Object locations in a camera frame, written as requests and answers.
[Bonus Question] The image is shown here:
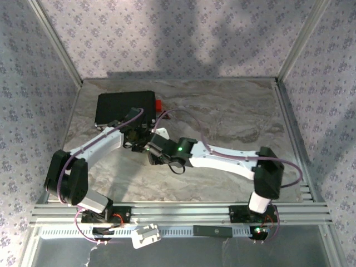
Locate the aluminium frame post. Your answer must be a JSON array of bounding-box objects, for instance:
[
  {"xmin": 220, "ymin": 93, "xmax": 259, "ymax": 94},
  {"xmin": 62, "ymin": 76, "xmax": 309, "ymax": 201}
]
[
  {"xmin": 277, "ymin": 0, "xmax": 332, "ymax": 82},
  {"xmin": 29, "ymin": 0, "xmax": 83, "ymax": 85}
]

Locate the small circuit board with lights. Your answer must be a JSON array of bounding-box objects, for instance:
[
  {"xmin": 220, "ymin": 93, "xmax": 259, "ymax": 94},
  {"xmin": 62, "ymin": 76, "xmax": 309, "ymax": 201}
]
[{"xmin": 249, "ymin": 225, "xmax": 271, "ymax": 240}]

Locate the white slotted cable duct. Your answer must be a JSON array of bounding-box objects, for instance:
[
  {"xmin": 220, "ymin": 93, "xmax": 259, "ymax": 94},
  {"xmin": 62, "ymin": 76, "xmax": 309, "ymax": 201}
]
[{"xmin": 40, "ymin": 225, "xmax": 268, "ymax": 239}]

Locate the black bar device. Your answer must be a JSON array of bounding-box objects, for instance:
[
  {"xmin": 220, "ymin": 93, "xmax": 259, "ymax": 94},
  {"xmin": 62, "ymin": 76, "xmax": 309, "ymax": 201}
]
[{"xmin": 192, "ymin": 225, "xmax": 233, "ymax": 238}]

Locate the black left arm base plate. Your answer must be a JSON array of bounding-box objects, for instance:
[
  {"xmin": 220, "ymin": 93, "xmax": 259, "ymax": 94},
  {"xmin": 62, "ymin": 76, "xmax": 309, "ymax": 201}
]
[{"xmin": 80, "ymin": 205, "xmax": 131, "ymax": 225}]

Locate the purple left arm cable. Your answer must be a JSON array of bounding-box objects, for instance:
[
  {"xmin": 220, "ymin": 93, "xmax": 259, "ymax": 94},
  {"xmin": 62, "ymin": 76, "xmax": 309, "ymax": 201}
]
[{"xmin": 57, "ymin": 107, "xmax": 145, "ymax": 247}]

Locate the white plastic bracket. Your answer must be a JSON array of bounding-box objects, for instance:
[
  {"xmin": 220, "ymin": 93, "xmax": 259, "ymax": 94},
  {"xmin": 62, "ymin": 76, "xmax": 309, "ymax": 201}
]
[{"xmin": 131, "ymin": 224, "xmax": 162, "ymax": 249}]

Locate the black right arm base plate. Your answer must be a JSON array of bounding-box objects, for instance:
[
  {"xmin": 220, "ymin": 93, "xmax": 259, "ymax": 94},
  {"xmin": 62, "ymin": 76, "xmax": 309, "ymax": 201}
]
[{"xmin": 228, "ymin": 205, "xmax": 279, "ymax": 223}]

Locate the black flat electronics box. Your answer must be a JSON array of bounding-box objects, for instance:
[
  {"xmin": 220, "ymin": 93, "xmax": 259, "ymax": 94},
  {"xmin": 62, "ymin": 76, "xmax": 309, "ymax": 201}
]
[{"xmin": 94, "ymin": 91, "xmax": 156, "ymax": 128}]

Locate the black cable loop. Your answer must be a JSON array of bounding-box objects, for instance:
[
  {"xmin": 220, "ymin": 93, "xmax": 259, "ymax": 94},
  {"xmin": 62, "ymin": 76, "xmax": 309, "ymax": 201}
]
[{"xmin": 169, "ymin": 160, "xmax": 186, "ymax": 175}]

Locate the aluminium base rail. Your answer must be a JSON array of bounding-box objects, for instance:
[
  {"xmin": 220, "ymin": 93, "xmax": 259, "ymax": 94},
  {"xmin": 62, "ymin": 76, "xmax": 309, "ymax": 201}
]
[{"xmin": 32, "ymin": 202, "xmax": 333, "ymax": 225}]

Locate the aluminium side rail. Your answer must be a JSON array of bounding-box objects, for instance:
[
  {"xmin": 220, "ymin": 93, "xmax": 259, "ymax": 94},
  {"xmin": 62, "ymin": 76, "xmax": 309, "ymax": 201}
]
[{"xmin": 274, "ymin": 79, "xmax": 332, "ymax": 204}]

